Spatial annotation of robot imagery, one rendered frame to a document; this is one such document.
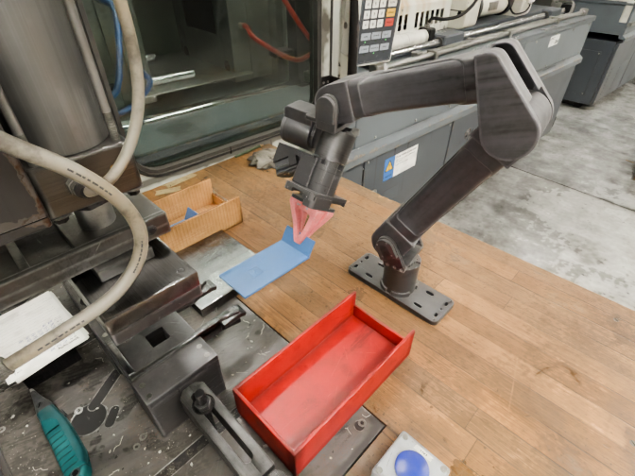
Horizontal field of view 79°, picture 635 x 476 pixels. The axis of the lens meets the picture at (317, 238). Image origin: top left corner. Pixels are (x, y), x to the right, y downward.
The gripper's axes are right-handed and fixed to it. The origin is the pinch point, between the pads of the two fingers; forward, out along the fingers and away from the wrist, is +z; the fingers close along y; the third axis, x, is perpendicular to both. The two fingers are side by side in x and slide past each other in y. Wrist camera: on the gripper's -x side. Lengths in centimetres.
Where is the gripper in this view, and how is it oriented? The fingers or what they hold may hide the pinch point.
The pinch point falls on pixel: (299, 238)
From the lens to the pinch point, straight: 68.0
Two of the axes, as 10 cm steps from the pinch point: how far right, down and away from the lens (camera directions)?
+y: -6.0, -0.4, -8.0
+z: -3.6, 9.1, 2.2
